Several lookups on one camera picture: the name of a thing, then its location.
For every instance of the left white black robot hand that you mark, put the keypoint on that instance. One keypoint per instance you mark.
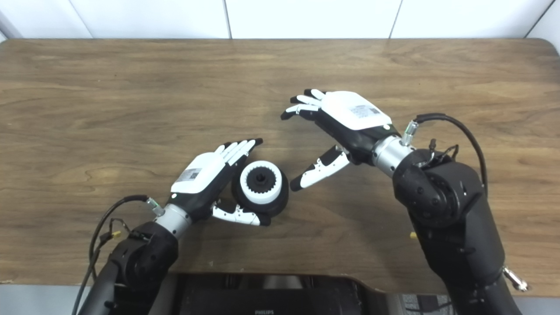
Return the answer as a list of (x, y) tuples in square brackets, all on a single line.
[(199, 175)]

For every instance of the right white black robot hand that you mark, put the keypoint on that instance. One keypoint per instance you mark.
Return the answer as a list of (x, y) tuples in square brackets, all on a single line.
[(354, 111)]

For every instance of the round black plastic part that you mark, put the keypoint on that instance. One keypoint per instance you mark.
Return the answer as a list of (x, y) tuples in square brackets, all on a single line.
[(283, 197)]

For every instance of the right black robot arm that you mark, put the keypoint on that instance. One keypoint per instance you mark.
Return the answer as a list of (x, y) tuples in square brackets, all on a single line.
[(459, 218)]

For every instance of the black Philips monitor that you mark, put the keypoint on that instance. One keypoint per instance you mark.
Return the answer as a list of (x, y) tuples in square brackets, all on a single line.
[(262, 297)]

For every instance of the grey wall corner post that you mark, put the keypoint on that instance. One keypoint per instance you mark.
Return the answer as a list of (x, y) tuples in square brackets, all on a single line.
[(6, 26)]

